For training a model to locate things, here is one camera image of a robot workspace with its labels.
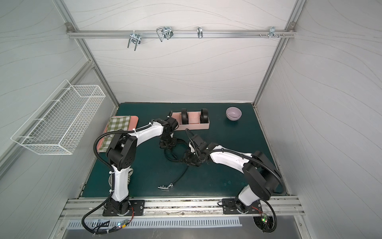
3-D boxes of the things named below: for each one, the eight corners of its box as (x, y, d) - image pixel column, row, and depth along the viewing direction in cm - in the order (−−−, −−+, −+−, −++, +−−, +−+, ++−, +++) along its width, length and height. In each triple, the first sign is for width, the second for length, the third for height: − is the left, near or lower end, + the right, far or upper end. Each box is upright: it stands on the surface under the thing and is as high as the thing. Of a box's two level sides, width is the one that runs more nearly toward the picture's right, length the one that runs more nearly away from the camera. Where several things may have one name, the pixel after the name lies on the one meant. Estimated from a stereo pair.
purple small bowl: (226, 122, 112) (227, 116, 106) (224, 113, 118) (225, 106, 112) (240, 122, 112) (242, 116, 106) (238, 113, 118) (240, 106, 113)
